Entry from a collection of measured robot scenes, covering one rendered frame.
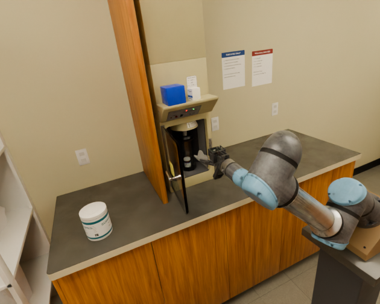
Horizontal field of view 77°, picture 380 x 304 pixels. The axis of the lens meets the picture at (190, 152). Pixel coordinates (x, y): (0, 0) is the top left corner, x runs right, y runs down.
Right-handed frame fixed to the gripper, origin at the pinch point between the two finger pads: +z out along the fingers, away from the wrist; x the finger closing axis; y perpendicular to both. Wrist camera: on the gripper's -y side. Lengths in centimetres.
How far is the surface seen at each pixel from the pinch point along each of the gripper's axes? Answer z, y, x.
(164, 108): 9.1, 25.9, 17.5
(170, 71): 21.5, 41.2, 7.8
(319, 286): -56, -61, -32
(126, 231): -3, -30, 50
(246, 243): -11, -68, -20
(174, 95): 10.2, 31.2, 11.3
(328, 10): 66, 65, -158
